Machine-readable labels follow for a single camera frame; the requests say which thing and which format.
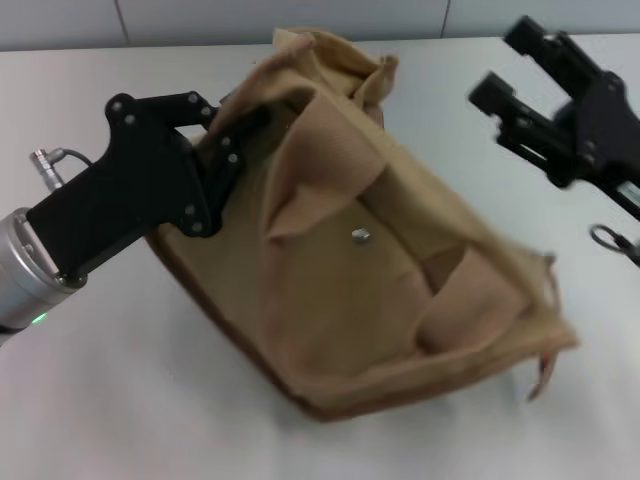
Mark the right gripper cable with plug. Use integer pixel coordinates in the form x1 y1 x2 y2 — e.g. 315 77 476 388
589 223 640 262

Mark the khaki canvas food bag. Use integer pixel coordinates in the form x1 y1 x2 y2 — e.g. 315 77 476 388
144 27 582 424

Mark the left gripper cable with plug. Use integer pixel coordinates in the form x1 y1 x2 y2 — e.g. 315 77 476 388
30 145 94 194

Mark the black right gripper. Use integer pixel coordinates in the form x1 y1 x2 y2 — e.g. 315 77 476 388
467 14 640 222

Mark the gripper cable with plug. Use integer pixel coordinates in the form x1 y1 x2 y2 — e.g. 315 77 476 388
589 223 640 262
30 145 94 194

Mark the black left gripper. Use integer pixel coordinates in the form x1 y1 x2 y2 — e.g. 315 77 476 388
25 90 274 281

